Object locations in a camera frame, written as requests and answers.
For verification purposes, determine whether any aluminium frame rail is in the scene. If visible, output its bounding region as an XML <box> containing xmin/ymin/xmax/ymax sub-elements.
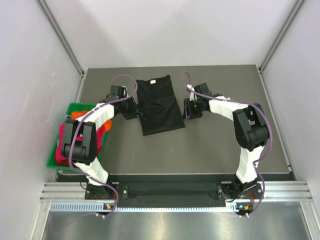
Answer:
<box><xmin>40</xmin><ymin>181</ymin><xmax>312</xmax><ymax>202</ymax></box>

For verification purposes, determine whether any orange t shirt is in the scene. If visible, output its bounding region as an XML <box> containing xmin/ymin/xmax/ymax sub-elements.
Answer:
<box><xmin>71</xmin><ymin>110</ymin><xmax>112</xmax><ymax>132</ymax></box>

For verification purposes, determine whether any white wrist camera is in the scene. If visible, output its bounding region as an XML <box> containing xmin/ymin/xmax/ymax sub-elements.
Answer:
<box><xmin>187</xmin><ymin>84</ymin><xmax>197</xmax><ymax>101</ymax></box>
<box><xmin>122</xmin><ymin>85</ymin><xmax>128</xmax><ymax>97</ymax></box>

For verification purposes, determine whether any grey slotted cable duct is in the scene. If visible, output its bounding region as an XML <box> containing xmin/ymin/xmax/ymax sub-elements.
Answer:
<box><xmin>49</xmin><ymin>201</ymin><xmax>253</xmax><ymax>213</ymax></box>

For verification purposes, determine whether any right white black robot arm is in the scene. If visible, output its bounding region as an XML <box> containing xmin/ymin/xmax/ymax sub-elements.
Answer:
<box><xmin>183</xmin><ymin>83</ymin><xmax>270</xmax><ymax>198</ymax></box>

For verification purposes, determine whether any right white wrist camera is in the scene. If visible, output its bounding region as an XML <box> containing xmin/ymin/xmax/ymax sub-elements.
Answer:
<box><xmin>187</xmin><ymin>84</ymin><xmax>197</xmax><ymax>101</ymax></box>

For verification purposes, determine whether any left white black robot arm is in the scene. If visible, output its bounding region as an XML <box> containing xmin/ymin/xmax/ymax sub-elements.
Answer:
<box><xmin>59</xmin><ymin>85</ymin><xmax>142</xmax><ymax>199</ymax></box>

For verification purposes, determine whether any magenta t shirt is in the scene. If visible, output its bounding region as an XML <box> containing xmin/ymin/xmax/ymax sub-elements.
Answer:
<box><xmin>55</xmin><ymin>124</ymin><xmax>105</xmax><ymax>167</ymax></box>

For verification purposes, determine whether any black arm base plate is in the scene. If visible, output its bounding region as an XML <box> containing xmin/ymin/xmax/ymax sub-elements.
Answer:
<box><xmin>84</xmin><ymin>173</ymin><xmax>266</xmax><ymax>201</ymax></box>

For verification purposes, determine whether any black t shirt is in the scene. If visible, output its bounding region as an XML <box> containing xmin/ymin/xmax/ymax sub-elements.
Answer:
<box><xmin>136</xmin><ymin>75</ymin><xmax>185</xmax><ymax>136</ymax></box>

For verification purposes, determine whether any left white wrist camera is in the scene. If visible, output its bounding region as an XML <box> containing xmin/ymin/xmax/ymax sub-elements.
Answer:
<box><xmin>122</xmin><ymin>85</ymin><xmax>128</xmax><ymax>97</ymax></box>

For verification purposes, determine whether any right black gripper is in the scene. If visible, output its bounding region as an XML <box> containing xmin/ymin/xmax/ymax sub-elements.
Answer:
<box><xmin>182</xmin><ymin>98</ymin><xmax>204</xmax><ymax>120</ymax></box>

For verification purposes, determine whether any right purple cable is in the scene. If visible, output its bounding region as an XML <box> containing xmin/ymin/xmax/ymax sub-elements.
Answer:
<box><xmin>181</xmin><ymin>71</ymin><xmax>274</xmax><ymax>217</ymax></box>

